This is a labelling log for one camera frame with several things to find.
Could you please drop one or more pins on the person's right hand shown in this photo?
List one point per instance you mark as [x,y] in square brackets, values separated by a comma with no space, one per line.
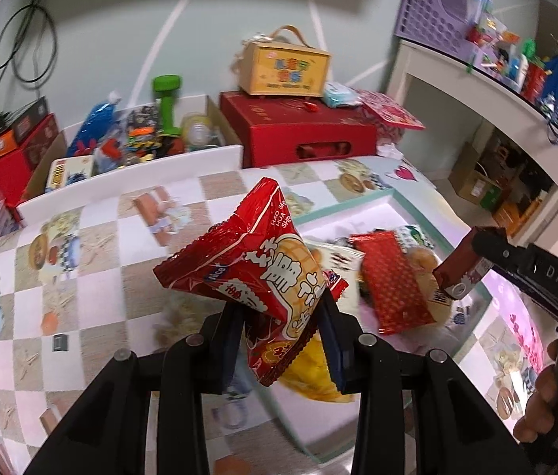
[545,388]

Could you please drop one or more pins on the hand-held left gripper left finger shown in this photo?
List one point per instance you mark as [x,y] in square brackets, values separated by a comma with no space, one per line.
[232,351]

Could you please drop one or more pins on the black flat box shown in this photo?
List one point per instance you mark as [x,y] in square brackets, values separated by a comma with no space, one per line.
[31,118]

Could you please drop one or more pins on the red gold-patterned packet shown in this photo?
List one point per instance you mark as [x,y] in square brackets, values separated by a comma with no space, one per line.
[393,282]

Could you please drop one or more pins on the blue wet wipes pack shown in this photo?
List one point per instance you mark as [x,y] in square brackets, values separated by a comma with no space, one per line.
[341,95]

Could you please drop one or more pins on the round clear container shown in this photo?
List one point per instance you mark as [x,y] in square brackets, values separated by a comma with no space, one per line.
[197,131]

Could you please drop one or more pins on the open cardboard box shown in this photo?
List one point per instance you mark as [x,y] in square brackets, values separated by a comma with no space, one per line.
[222,126]

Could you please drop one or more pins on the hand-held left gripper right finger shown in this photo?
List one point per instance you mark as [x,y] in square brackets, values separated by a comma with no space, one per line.
[336,356]

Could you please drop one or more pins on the white shelf unit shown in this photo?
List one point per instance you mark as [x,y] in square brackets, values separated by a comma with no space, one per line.
[457,67]

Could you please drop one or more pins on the black patterned pouch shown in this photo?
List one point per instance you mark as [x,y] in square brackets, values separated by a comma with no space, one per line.
[143,121]

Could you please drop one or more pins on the red cartoon snack packet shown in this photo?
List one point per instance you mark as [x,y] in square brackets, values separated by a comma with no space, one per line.
[259,277]

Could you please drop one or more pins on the purple perforated basket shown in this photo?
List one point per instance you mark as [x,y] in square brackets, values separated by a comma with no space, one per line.
[432,10]

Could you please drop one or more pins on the orange carton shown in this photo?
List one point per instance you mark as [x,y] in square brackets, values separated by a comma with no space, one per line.
[511,213]

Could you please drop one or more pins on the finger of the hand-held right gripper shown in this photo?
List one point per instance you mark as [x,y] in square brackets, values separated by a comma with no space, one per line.
[499,250]
[526,292]

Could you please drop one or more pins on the dark red biscuit packet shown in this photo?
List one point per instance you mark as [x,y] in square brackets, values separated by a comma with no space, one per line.
[459,267]

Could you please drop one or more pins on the printed tin box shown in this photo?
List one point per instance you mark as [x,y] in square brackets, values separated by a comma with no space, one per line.
[69,173]

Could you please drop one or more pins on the green dumbbell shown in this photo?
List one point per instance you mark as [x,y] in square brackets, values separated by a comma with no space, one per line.
[167,104]

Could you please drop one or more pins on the green white biscuit packet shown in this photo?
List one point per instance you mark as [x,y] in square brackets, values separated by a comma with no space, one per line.
[415,235]

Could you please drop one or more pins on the plain yellow packet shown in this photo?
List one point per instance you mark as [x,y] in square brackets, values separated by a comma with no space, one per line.
[313,381]

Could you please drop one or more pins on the white foam board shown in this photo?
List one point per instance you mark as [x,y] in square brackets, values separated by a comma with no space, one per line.
[160,168]

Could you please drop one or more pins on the small red ornament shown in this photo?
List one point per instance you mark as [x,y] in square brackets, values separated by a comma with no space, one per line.
[311,106]

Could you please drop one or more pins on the dark brown box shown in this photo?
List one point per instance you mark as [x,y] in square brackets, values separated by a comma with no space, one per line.
[41,143]

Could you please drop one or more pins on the pile of colourful toys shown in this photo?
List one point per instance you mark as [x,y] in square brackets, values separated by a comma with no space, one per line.
[506,54]

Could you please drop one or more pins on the pink patterned box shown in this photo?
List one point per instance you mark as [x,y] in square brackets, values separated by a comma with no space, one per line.
[388,114]

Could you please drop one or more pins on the blue water bottle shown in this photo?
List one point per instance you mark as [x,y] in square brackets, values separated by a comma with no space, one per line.
[93,118]

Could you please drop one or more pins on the teal shallow cardboard tray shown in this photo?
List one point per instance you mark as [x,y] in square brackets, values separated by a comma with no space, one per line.
[355,220]

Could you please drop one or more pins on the brown cardboard carton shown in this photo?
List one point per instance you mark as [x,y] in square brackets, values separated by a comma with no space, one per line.
[472,178]

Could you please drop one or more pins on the small red toy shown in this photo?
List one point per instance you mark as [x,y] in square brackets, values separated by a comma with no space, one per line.
[111,148]

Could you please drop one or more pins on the yellow orange-lettered bread packet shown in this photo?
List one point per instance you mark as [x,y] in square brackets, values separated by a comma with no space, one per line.
[341,257]

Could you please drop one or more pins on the red gift box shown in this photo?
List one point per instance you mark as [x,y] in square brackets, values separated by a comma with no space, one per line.
[269,123]

